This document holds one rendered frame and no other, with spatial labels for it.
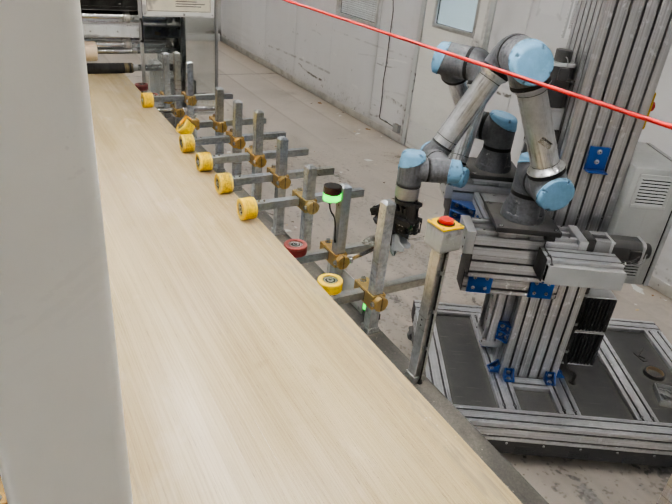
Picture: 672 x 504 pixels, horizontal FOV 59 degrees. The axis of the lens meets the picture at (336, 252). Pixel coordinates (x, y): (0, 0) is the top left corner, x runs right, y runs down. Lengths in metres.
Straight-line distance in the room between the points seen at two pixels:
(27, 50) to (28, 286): 0.08
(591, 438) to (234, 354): 1.60
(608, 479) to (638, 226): 1.05
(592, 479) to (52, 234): 2.65
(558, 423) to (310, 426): 1.44
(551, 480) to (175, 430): 1.74
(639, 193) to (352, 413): 1.42
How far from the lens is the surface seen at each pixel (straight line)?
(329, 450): 1.31
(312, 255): 2.07
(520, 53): 1.77
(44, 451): 0.28
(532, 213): 2.11
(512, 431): 2.53
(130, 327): 1.65
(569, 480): 2.73
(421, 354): 1.76
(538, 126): 1.87
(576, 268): 2.12
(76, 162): 0.21
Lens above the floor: 1.86
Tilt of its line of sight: 28 degrees down
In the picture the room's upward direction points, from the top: 6 degrees clockwise
